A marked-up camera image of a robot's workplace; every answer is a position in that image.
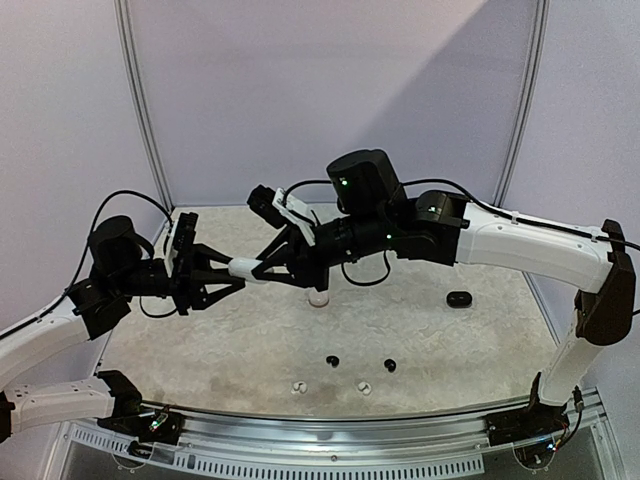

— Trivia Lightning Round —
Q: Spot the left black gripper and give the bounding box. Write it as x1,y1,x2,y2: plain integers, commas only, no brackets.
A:
113,243,246,315

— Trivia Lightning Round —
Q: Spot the white earbud charging case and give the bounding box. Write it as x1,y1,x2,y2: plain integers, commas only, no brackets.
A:
227,257,266,284

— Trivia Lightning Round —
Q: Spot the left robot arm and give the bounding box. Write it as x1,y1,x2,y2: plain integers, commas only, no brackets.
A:
1,214,253,444

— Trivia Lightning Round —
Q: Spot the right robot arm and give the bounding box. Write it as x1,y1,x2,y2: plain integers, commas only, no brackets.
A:
248,149,636,436

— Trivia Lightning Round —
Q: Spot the black earbud charging case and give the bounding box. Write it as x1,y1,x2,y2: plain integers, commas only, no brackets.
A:
446,291,473,309

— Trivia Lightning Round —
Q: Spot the black earbud left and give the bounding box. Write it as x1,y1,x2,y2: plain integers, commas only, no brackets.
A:
326,355,340,368

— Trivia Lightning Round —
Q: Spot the black earbud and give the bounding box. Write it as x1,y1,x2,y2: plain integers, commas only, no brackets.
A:
384,359,397,373
326,355,340,368

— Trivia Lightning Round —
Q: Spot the white earbud left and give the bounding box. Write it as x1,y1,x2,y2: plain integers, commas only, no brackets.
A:
292,381,308,394

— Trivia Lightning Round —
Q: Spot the white earbud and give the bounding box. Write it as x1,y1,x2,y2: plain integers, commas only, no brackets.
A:
292,381,308,394
357,381,372,396

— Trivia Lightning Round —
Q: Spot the black earbud right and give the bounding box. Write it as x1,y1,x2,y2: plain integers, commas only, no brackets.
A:
384,359,397,373

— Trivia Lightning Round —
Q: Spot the white earbud right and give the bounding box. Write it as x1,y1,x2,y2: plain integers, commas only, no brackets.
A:
357,381,372,396

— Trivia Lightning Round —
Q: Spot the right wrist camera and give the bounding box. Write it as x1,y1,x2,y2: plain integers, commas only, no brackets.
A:
247,185,317,246

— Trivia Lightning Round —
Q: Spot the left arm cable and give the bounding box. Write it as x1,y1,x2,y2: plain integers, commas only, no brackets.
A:
0,189,176,341

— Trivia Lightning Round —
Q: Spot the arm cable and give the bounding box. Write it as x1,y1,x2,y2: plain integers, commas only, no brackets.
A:
284,178,640,316
0,189,176,341

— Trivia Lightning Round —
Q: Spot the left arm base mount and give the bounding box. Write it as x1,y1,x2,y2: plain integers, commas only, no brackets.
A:
97,402,186,445

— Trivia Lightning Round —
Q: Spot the left aluminium frame post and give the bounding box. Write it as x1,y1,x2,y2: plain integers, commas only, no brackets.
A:
114,0,175,211

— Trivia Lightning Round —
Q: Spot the aluminium frame post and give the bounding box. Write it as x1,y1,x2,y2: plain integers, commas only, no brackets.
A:
492,0,550,207
114,0,175,211

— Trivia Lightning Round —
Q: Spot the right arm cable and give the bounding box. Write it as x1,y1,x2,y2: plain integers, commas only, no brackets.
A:
284,178,640,316

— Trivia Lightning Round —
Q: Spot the aluminium front rail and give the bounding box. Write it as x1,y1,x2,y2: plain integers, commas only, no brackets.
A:
45,389,626,479

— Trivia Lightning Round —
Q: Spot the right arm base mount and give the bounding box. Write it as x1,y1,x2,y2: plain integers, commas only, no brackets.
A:
484,399,569,446

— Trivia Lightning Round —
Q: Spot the right aluminium frame post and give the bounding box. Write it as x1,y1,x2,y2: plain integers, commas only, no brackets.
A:
492,0,550,207

